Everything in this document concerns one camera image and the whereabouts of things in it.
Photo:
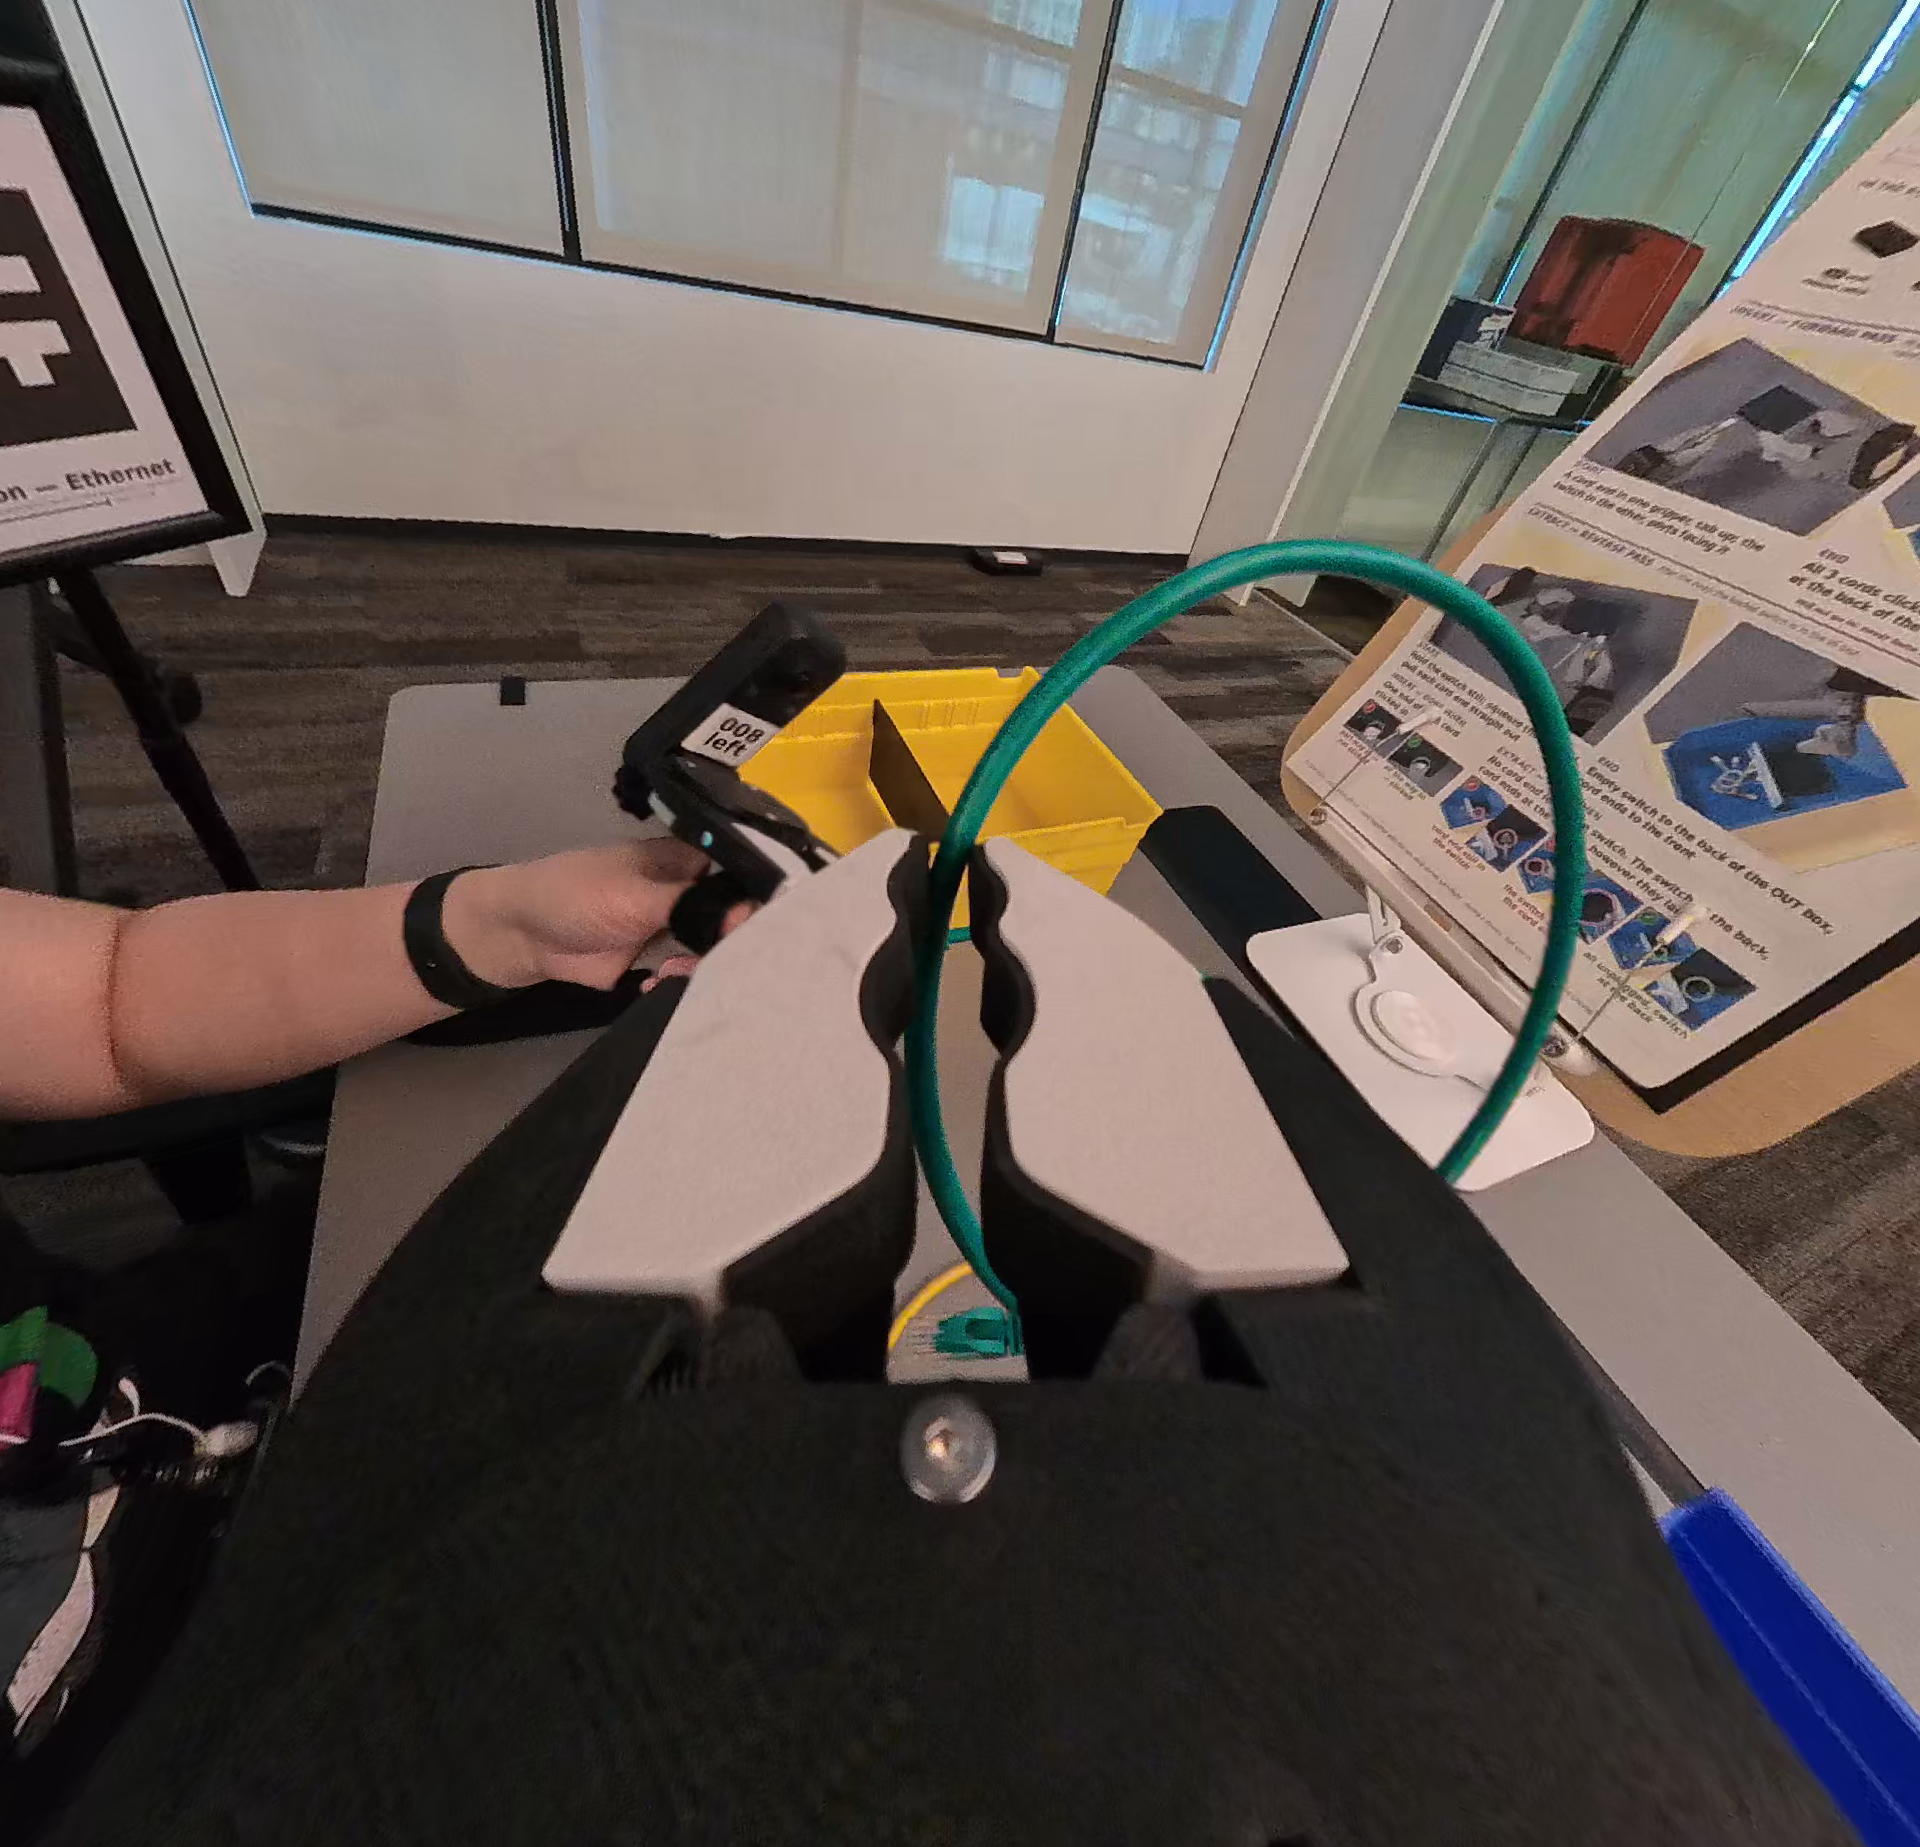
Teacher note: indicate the blue plastic bin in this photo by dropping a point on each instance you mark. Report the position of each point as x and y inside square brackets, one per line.
[1815, 1685]

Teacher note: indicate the small black floor device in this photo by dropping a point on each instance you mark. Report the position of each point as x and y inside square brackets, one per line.
[1006, 562]

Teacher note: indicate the wooden instruction board with stand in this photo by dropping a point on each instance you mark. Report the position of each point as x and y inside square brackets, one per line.
[1726, 602]

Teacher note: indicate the person's left hand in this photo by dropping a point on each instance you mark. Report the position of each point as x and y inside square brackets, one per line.
[585, 920]

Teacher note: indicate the large window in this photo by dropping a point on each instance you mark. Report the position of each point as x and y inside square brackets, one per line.
[750, 108]

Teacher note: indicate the black framed marker sign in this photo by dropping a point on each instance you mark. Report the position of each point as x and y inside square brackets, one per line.
[75, 379]

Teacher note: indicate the yellow plastic bin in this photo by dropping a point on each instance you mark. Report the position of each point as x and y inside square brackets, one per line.
[1052, 783]

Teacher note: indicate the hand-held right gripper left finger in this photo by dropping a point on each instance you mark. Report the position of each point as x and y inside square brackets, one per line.
[750, 1096]

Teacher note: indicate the red box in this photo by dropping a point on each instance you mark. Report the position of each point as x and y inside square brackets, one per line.
[1605, 290]

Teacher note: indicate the colourful printed clothing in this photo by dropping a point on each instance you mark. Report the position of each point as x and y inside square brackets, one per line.
[61, 1426]

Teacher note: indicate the black wristband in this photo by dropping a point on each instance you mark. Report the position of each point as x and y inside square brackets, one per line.
[437, 947]

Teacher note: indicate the person's left forearm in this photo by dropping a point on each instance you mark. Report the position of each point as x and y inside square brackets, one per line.
[226, 990]

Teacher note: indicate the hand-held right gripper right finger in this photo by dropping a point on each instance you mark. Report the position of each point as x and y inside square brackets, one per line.
[1156, 1126]

